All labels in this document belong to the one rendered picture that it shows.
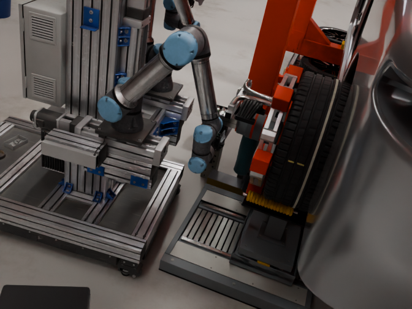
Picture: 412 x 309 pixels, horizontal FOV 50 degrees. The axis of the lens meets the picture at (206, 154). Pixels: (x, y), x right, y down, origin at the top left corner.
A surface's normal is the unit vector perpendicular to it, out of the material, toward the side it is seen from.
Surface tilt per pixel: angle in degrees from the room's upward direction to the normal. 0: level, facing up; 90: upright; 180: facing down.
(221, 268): 0
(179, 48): 84
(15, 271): 0
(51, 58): 90
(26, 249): 0
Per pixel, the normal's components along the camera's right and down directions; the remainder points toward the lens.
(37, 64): -0.22, 0.50
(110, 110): -0.41, 0.52
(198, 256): 0.18, -0.83
